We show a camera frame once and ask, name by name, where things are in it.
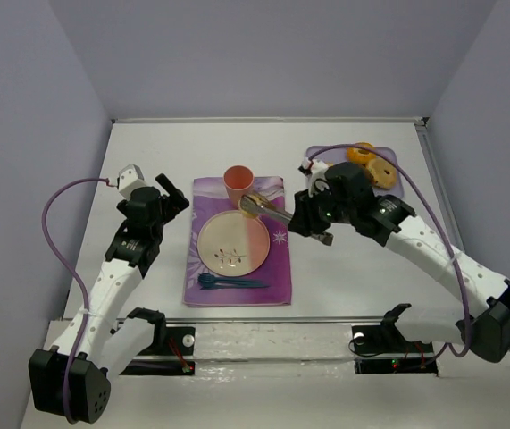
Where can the beige sugared donut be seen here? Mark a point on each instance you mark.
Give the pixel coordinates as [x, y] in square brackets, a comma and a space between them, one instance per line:
[382, 174]

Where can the round yellow bread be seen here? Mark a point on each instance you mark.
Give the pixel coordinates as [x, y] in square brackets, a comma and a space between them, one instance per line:
[252, 205]

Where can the lavender plastic tray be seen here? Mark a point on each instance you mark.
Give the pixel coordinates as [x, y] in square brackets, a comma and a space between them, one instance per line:
[339, 155]

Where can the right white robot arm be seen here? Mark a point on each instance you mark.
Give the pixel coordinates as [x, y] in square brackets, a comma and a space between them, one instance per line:
[484, 326]

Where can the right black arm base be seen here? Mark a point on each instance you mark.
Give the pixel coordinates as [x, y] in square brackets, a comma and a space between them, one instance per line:
[382, 349]

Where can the blue plastic spoon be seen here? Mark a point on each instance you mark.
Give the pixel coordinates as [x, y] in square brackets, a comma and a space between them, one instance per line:
[232, 286]

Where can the metal tongs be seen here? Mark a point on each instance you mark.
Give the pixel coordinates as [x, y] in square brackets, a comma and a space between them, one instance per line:
[286, 219]

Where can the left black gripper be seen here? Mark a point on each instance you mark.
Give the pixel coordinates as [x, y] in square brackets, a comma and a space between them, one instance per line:
[172, 197]

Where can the cream and pink plate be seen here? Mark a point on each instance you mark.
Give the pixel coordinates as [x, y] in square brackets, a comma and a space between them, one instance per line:
[233, 245]

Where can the pink plastic cup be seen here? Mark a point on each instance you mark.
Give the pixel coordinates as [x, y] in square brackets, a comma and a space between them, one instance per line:
[238, 181]

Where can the blue plastic fork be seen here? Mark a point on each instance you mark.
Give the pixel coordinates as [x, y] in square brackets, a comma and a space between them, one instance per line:
[206, 278]

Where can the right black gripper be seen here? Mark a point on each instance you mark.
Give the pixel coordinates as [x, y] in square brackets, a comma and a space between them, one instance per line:
[302, 216]

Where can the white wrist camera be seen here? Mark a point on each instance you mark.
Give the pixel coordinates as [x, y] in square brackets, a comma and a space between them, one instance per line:
[314, 170]
[129, 179]

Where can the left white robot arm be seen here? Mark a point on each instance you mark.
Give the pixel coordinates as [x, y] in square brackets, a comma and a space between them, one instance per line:
[72, 378]

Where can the metal table rail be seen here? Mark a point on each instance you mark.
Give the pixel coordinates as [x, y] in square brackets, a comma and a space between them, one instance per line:
[277, 320]

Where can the yellow glazed donut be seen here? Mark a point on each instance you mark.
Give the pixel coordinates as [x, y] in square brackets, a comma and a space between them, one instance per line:
[361, 153]

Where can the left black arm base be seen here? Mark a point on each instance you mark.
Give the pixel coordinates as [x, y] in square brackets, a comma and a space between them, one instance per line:
[174, 357]

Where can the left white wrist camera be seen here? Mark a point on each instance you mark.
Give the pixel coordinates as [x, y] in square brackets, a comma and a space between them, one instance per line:
[129, 179]

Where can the purple snowflake placemat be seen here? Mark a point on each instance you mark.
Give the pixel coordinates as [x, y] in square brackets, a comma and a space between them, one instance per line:
[210, 198]

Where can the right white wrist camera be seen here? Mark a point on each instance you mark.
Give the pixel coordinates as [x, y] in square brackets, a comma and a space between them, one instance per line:
[314, 170]

